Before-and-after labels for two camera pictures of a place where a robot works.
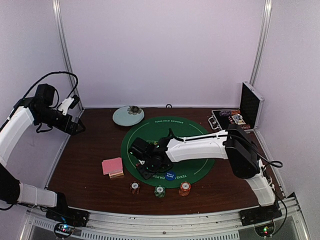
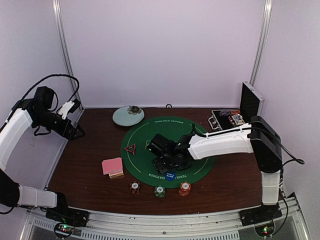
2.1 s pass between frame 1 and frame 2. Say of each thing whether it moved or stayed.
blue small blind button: stayed
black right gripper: moved
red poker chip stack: stayed
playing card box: stayed
